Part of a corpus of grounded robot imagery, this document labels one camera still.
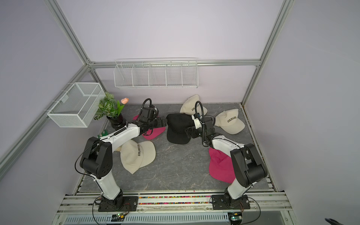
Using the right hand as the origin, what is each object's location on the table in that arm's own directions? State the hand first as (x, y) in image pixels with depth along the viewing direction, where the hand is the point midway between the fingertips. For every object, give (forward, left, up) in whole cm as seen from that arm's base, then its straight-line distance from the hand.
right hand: (190, 127), depth 92 cm
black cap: (+2, +9, +1) cm, 9 cm away
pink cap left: (-10, +23, +7) cm, 26 cm away
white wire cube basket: (+4, +68, +16) cm, 70 cm away
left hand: (+4, +19, +2) cm, 19 cm away
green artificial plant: (+4, +49, +16) cm, 51 cm away
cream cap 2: (+24, 0, -5) cm, 25 cm away
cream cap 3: (+10, -31, -8) cm, 33 cm away
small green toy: (+2, +62, -10) cm, 63 cm away
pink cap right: (-23, -19, -9) cm, 31 cm away
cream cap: (-18, +34, -5) cm, 39 cm away
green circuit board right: (-49, -23, -14) cm, 56 cm away
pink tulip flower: (+9, +41, +15) cm, 45 cm away
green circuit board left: (-48, +39, -13) cm, 63 cm away
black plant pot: (+3, +49, +2) cm, 49 cm away
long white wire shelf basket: (+33, +22, +19) cm, 44 cm away
